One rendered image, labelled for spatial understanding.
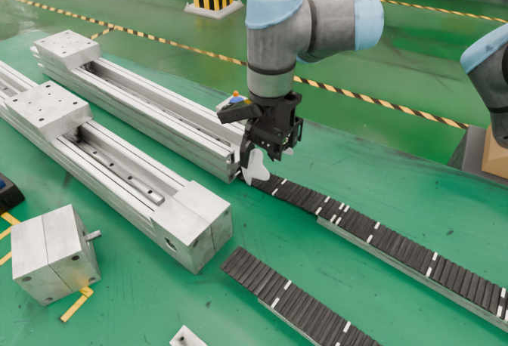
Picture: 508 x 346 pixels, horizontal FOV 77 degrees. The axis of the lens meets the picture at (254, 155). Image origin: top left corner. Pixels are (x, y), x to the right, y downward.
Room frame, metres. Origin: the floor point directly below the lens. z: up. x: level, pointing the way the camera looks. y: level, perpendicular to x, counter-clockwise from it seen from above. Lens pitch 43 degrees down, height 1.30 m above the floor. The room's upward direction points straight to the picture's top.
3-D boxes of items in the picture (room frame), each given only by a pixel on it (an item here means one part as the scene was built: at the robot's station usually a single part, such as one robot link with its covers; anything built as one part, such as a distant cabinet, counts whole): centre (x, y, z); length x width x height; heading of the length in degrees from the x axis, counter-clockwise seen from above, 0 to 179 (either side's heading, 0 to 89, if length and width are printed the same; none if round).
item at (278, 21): (0.46, -0.03, 1.12); 0.09 x 0.08 x 0.11; 98
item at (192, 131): (0.75, 0.34, 0.82); 0.80 x 0.10 x 0.09; 53
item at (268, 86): (0.46, -0.03, 1.04); 0.08 x 0.08 x 0.05
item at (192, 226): (0.33, 0.10, 0.83); 0.12 x 0.09 x 0.10; 143
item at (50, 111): (0.59, 0.46, 0.87); 0.16 x 0.11 x 0.07; 53
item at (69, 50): (0.90, 0.54, 0.87); 0.16 x 0.11 x 0.07; 53
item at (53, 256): (0.28, 0.31, 0.83); 0.11 x 0.10 x 0.10; 120
